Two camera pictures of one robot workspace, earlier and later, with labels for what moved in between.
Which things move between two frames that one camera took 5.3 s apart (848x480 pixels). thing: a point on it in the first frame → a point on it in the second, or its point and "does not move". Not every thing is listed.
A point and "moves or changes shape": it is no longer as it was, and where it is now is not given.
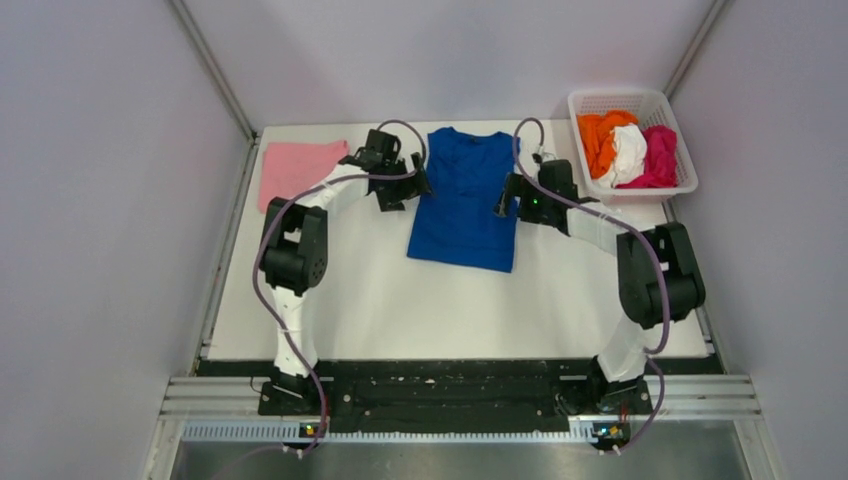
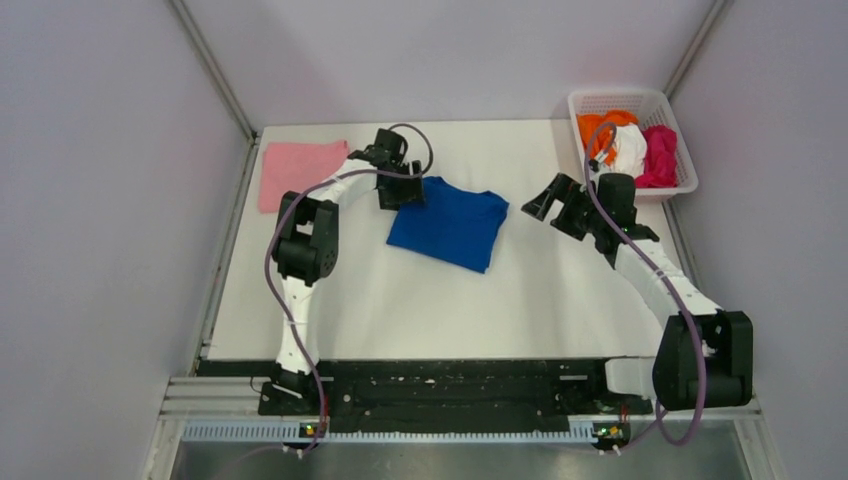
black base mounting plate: [453, 395] does not move
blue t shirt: [458, 225] moves or changes shape
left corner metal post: [219, 81] does not move
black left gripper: [411, 187] does not move
